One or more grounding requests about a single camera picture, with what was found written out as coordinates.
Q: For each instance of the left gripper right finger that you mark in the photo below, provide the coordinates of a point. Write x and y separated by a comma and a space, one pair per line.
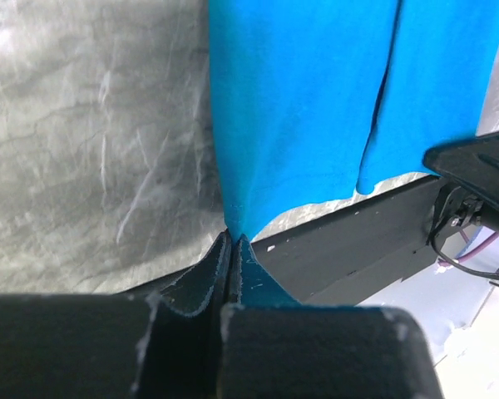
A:
275, 347

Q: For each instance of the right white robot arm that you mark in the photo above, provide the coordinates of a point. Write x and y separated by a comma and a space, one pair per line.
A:
471, 169

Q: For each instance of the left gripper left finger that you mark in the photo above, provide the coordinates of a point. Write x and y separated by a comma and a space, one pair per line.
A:
154, 341

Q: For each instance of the blue t shirt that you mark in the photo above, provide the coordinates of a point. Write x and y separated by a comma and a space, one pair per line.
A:
314, 101

